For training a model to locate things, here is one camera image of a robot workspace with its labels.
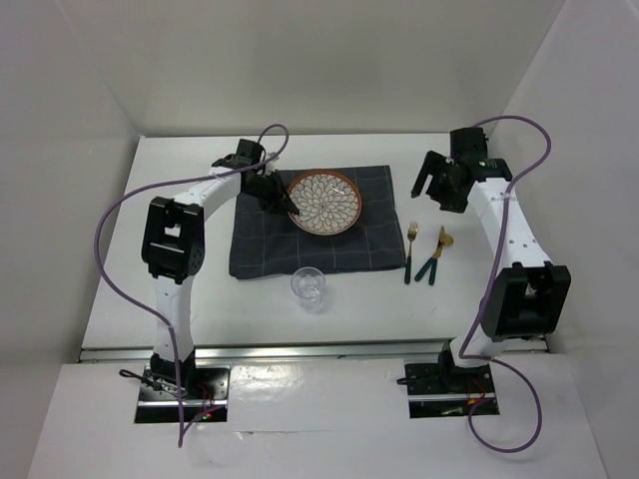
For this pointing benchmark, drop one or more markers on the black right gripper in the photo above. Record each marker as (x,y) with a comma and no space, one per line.
(451,203)

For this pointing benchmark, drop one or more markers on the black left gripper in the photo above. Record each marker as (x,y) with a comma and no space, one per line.
(279,198)

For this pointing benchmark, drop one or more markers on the floral plate orange rim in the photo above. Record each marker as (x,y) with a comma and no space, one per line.
(329,203)

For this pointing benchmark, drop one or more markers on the dark checked cloth napkin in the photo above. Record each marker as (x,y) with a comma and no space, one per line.
(264,243)

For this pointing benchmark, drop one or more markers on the clear plastic cup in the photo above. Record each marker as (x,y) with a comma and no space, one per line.
(309,288)

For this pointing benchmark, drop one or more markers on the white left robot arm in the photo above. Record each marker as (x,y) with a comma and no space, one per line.
(174,250)

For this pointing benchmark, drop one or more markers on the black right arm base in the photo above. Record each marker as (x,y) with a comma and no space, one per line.
(434,392)

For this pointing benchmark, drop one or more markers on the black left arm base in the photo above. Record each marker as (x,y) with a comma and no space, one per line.
(205,395)

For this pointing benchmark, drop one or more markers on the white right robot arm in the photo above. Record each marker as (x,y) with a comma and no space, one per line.
(526,290)

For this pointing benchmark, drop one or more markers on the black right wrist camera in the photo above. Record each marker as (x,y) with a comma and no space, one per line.
(459,147)

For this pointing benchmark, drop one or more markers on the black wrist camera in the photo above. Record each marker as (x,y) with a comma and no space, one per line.
(249,151)
(459,147)

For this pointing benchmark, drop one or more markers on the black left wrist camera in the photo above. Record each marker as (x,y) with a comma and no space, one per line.
(249,151)

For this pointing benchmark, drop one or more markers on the aluminium right side rail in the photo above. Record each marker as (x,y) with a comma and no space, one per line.
(477,141)

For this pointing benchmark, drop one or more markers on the gold fork green handle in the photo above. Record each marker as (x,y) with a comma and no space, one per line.
(411,235)

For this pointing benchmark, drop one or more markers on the gold spoon green handle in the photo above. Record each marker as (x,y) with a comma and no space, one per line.
(444,240)

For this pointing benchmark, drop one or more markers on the gold knife green handle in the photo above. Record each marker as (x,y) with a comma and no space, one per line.
(421,274)

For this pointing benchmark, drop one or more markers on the aluminium front table rail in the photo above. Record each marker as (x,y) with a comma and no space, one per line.
(302,351)

